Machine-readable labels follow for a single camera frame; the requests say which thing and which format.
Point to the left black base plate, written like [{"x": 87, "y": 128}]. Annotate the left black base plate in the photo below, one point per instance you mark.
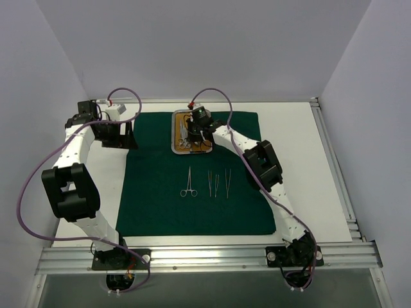
[{"x": 118, "y": 259}]

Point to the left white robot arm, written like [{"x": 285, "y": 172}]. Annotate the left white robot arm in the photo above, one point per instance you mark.
[{"x": 70, "y": 189}]

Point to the back aluminium rail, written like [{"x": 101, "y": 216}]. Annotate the back aluminium rail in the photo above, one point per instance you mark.
[{"x": 185, "y": 101}]

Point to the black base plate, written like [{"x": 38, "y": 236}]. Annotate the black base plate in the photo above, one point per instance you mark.
[
  {"x": 118, "y": 259},
  {"x": 293, "y": 256}
]

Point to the green surgical cloth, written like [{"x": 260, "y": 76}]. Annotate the green surgical cloth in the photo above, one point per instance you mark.
[{"x": 151, "y": 204}]

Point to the front aluminium rail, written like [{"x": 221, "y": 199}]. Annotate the front aluminium rail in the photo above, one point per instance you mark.
[{"x": 203, "y": 259}]

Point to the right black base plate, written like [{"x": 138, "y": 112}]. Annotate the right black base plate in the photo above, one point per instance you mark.
[{"x": 293, "y": 256}]

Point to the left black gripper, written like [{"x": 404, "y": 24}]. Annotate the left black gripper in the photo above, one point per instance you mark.
[{"x": 121, "y": 135}]

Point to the steel forceps with rings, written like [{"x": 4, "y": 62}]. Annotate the steel forceps with rings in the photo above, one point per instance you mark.
[{"x": 189, "y": 190}]

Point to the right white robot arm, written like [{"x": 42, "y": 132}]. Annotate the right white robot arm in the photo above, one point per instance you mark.
[{"x": 263, "y": 166}]

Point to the steel scissors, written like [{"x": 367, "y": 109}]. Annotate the steel scissors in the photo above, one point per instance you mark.
[{"x": 182, "y": 141}]

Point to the thin steel tweezers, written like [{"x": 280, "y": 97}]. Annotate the thin steel tweezers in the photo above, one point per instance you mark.
[{"x": 227, "y": 181}]

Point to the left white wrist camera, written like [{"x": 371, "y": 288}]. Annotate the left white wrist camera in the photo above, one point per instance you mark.
[{"x": 115, "y": 111}]

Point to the steel tray with orange liner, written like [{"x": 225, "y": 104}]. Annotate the steel tray with orange liner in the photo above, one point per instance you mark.
[{"x": 175, "y": 135}]

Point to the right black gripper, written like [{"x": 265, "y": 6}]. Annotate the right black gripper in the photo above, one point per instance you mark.
[{"x": 195, "y": 132}]

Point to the aluminium frame rail right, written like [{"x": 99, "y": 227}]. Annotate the aluminium frame rail right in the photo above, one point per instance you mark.
[{"x": 336, "y": 173}]

